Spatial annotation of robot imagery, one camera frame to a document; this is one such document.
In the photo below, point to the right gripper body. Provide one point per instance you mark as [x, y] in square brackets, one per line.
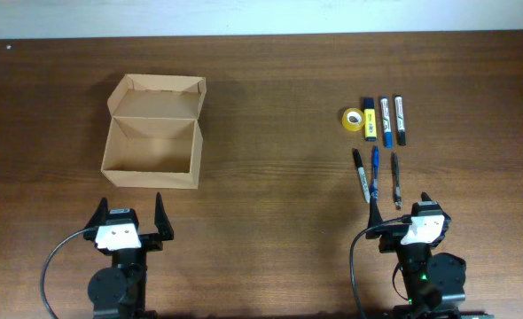
[393, 236]

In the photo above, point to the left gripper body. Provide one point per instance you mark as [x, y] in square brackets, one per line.
[149, 243]

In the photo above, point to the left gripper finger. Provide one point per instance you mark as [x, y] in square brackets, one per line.
[98, 218]
[161, 220]

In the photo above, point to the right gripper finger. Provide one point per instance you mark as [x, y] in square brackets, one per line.
[425, 197]
[375, 220]

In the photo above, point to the black pen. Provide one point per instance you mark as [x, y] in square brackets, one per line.
[397, 186]

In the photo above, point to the black permanent marker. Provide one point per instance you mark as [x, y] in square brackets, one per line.
[361, 173]

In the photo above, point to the blue pen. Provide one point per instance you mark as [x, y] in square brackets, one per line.
[374, 172]

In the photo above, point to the black whiteboard marker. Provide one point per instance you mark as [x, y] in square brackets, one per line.
[401, 131]

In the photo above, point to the cardboard box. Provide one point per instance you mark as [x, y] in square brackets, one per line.
[154, 139]

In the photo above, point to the yellow highlighter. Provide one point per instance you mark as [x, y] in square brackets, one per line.
[370, 131]

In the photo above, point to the blue whiteboard marker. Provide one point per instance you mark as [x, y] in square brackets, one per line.
[386, 122]

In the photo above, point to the yellow tape roll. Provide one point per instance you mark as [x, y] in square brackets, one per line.
[353, 119]

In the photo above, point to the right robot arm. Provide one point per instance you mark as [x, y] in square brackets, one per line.
[434, 283]

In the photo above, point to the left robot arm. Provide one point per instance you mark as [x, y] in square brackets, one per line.
[119, 291]

